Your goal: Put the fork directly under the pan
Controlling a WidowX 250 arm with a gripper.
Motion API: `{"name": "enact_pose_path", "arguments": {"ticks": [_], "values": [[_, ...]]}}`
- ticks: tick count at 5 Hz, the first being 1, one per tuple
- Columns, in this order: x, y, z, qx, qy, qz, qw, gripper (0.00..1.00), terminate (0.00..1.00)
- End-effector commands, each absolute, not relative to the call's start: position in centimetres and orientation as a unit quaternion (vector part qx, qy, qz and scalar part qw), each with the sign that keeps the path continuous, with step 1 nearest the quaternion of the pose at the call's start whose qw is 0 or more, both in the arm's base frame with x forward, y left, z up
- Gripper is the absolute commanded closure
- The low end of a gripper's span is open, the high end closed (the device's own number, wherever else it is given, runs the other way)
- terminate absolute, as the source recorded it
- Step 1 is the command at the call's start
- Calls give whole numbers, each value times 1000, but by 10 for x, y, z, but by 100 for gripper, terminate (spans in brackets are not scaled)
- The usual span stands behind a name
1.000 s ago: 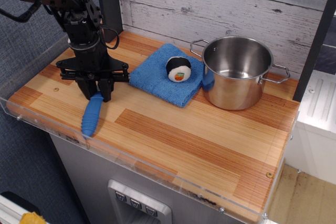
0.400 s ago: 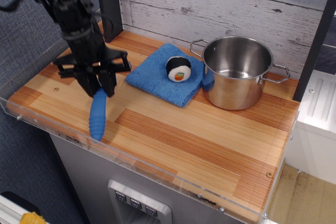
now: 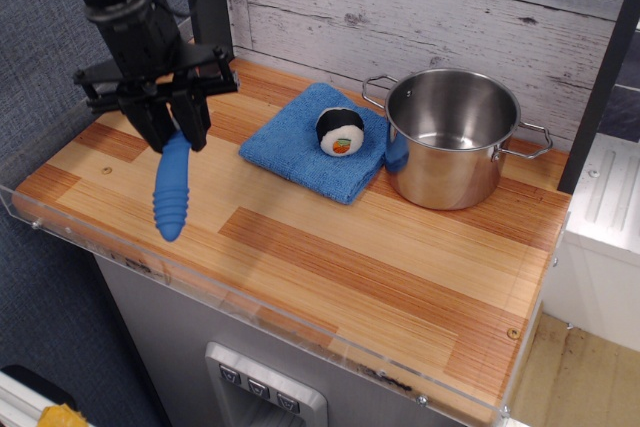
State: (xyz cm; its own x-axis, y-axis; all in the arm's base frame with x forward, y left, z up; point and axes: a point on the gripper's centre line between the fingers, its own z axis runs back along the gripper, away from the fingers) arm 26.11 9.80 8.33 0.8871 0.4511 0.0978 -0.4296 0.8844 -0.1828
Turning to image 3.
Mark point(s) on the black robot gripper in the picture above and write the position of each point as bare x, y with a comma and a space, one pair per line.
152, 65

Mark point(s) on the stainless steel pot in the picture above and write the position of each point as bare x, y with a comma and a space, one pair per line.
449, 132

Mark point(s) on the blue folded cloth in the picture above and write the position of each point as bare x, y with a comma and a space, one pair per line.
288, 146

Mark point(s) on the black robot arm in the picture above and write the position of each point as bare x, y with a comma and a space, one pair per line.
158, 80

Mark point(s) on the grey cabinet with button panel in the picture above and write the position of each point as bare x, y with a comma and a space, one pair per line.
215, 367

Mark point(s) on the white appliance at right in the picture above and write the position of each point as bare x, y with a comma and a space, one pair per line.
593, 283

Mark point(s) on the blue handled metal fork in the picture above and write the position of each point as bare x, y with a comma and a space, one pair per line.
171, 194

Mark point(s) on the plush sushi roll toy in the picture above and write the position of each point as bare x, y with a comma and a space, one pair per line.
340, 131

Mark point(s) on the clear acrylic table guard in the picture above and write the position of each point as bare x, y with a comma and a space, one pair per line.
440, 305

